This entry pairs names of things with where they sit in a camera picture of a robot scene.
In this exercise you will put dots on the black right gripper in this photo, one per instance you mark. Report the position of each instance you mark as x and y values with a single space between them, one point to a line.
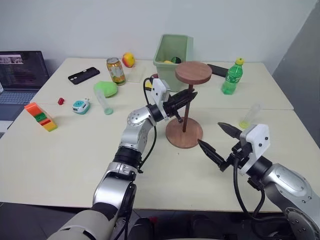
238 157

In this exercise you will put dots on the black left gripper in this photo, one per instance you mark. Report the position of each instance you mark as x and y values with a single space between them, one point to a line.
172 107

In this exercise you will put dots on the wooden pole with round top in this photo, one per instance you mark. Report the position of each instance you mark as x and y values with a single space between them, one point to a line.
193 72

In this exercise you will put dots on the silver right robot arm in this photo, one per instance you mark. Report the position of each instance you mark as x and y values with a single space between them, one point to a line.
287 180

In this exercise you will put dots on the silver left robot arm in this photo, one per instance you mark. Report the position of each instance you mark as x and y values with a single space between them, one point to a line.
135 140

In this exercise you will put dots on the round wooden base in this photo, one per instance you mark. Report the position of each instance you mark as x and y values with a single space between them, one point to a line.
191 136

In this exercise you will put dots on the small yellow object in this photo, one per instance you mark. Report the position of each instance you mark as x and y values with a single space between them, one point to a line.
149 85

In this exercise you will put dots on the dark green toy ball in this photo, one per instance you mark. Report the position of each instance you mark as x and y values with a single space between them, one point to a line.
176 60

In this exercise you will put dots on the clear tube with yellow cap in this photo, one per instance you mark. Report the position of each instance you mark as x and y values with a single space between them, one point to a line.
250 116

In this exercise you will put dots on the yellow toy fruit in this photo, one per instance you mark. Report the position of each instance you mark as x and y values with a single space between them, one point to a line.
168 61

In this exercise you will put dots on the black smartphone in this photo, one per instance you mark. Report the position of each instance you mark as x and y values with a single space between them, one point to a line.
218 70

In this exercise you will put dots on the light green plastic bin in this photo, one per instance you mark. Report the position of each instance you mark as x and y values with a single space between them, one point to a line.
172 47

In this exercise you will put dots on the green soda bottle yellow cap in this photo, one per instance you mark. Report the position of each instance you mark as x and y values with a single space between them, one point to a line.
232 78

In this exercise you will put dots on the red yellow apple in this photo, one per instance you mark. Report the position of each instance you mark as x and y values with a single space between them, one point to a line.
128 60

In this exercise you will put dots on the orange drink can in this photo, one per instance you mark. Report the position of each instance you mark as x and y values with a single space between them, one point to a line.
116 72

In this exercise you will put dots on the green plastic lid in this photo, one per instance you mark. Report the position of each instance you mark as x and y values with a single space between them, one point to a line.
106 88

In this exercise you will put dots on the clear tube with green cap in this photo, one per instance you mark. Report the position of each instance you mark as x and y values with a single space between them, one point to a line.
103 101

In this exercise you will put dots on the white teal small timer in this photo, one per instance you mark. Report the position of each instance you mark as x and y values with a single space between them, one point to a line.
80 106

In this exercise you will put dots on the dark rounded shape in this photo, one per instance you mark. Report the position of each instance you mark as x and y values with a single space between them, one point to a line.
142 230

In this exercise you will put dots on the small red block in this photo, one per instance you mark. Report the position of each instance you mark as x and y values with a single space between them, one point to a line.
61 101

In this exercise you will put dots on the colourful toy block stack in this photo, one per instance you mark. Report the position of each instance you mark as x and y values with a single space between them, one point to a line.
41 117

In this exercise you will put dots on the grey open laptop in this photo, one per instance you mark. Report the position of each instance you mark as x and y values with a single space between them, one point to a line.
21 72

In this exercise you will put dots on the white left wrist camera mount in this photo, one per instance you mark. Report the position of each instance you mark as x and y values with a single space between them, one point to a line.
160 88

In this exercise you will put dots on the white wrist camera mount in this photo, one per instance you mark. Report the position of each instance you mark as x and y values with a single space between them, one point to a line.
160 88
257 140

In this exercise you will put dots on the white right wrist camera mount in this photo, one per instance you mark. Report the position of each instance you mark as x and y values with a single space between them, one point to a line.
257 140

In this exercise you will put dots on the black phone with camera holes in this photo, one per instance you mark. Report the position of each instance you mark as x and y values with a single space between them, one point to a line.
83 75

